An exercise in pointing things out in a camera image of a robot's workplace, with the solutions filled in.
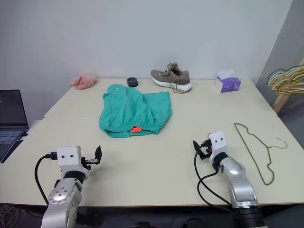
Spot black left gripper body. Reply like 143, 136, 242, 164
80, 156, 99, 171

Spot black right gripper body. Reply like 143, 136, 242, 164
200, 139, 212, 155

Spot green shorts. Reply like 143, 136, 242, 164
98, 83, 173, 139

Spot purple tissue box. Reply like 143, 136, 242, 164
215, 69, 242, 94

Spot pink fluffy cloth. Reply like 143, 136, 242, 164
69, 73, 97, 91

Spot brown sneaker white sole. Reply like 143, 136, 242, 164
150, 62, 192, 95

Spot hangers on wooden rack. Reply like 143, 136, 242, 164
272, 57, 304, 114

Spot dark laptop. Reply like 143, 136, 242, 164
0, 89, 29, 163

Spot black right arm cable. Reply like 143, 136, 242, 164
194, 152, 236, 212

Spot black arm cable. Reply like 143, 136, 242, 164
34, 152, 58, 205
194, 152, 236, 212

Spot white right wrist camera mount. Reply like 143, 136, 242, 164
208, 131, 229, 162

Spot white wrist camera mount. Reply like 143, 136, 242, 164
208, 131, 229, 162
56, 145, 83, 173

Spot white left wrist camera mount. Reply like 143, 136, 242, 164
56, 145, 83, 173

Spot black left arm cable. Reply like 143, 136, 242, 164
34, 152, 58, 205

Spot tangled thin cables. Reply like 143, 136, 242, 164
0, 202, 20, 228

